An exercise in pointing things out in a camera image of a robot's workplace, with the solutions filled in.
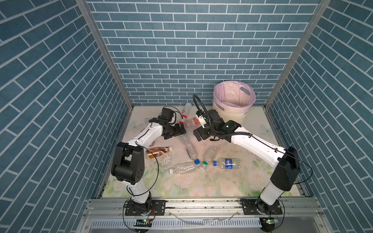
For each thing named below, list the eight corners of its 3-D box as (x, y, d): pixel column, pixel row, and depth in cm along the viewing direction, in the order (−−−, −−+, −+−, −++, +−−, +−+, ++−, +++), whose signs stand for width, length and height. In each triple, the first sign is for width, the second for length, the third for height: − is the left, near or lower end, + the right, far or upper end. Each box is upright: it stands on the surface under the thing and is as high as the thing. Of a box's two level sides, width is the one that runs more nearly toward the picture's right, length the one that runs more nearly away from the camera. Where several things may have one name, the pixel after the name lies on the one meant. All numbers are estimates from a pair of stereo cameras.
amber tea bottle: (149, 161, 92) (147, 156, 87) (148, 155, 95) (145, 150, 89) (172, 152, 96) (171, 147, 91) (170, 146, 99) (169, 141, 94)
